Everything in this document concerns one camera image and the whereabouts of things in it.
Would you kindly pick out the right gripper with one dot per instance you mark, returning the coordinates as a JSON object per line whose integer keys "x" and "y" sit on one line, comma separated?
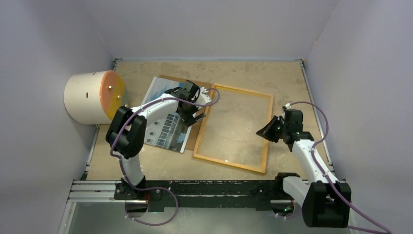
{"x": 266, "y": 132}

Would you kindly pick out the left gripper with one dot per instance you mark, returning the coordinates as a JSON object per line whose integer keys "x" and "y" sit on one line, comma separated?
{"x": 192, "y": 120}

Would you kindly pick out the yellow picture frame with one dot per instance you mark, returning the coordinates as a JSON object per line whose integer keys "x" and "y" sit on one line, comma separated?
{"x": 232, "y": 129}

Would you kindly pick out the building photo print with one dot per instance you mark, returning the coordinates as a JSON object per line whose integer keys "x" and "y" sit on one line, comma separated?
{"x": 168, "y": 132}

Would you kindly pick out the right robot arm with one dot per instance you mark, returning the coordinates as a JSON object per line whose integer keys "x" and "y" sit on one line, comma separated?
{"x": 323, "y": 197}

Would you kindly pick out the white cylinder with coloured face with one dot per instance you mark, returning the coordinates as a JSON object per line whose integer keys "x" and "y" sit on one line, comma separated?
{"x": 93, "y": 98}

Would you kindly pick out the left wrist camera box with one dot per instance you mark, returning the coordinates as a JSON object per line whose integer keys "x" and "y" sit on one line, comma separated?
{"x": 203, "y": 98}

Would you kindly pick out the aluminium rail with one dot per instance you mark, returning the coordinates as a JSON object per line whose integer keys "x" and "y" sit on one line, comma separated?
{"x": 111, "y": 191}

